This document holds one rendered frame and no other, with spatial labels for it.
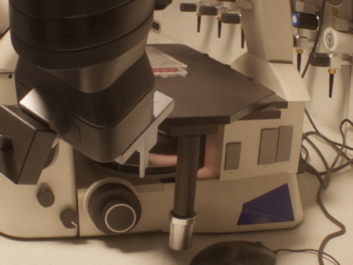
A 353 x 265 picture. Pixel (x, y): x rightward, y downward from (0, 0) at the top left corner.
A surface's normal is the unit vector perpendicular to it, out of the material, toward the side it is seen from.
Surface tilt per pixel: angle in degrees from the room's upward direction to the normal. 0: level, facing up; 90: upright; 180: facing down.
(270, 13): 90
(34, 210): 90
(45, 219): 90
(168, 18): 90
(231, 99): 0
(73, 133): 116
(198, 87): 0
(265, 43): 100
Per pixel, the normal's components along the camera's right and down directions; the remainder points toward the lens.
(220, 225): 0.05, 0.33
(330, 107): -0.93, 0.06
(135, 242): 0.07, -0.94
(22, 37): -0.60, 0.59
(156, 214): 0.36, 0.32
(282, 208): 0.30, -0.39
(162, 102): 0.06, -0.64
